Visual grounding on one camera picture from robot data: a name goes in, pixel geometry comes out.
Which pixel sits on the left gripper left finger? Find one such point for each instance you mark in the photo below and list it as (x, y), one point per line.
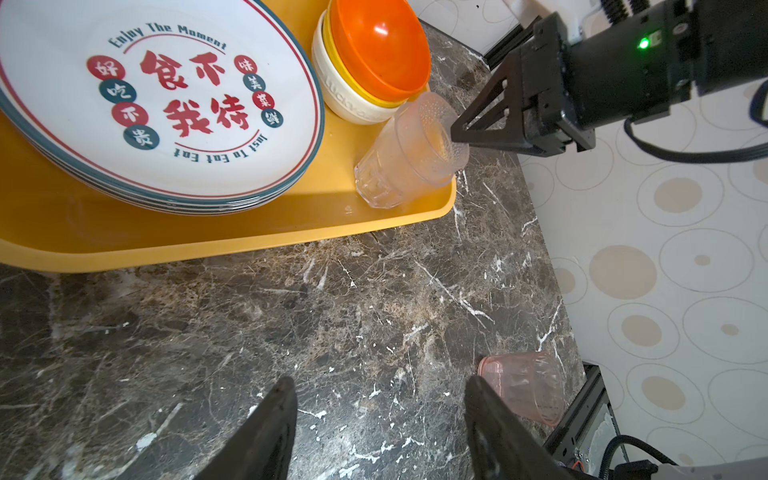
(262, 446)

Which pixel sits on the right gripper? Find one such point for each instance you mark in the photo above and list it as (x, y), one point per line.
(551, 93)

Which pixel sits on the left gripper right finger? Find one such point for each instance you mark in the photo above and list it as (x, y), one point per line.
(500, 446)

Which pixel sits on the pink translucent cup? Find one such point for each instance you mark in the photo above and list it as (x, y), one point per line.
(531, 384)

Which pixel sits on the clear plastic cup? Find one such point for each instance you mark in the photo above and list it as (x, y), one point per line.
(384, 179)

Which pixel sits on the yellow plastic bowl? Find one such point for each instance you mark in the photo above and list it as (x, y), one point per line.
(348, 78)

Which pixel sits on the cream and orange bowl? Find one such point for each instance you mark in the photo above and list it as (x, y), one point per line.
(337, 94)

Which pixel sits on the orange plastic bowl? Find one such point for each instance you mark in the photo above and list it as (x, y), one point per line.
(383, 46)

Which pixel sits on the yellow plastic bin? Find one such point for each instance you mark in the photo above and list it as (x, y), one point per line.
(57, 219)

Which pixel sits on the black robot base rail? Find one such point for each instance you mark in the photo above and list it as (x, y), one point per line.
(588, 425)

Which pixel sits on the right black frame post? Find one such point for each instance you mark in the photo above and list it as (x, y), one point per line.
(516, 37)

